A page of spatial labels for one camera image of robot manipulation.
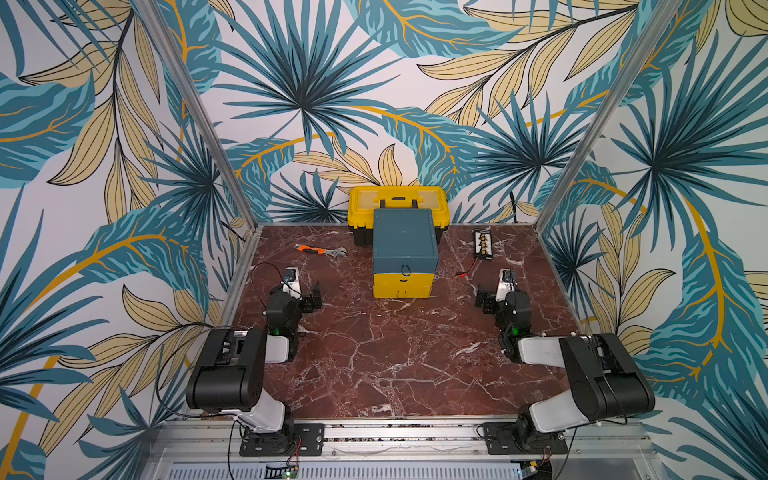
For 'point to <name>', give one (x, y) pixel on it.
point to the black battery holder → (483, 244)
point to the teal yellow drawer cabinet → (404, 256)
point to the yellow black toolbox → (363, 200)
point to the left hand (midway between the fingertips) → (302, 284)
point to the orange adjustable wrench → (332, 252)
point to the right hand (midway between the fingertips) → (498, 285)
